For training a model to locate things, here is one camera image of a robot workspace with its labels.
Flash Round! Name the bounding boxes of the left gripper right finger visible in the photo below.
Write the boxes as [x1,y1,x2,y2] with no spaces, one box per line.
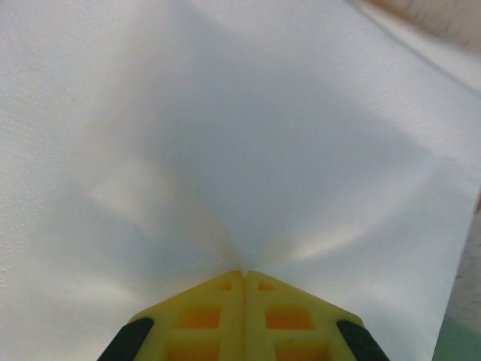
[244,269,388,361]

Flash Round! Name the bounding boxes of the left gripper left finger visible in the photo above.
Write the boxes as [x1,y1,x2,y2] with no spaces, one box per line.
[99,269,246,361]

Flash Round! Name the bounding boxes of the white paper napkin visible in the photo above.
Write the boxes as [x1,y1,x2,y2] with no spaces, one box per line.
[0,0,481,361]

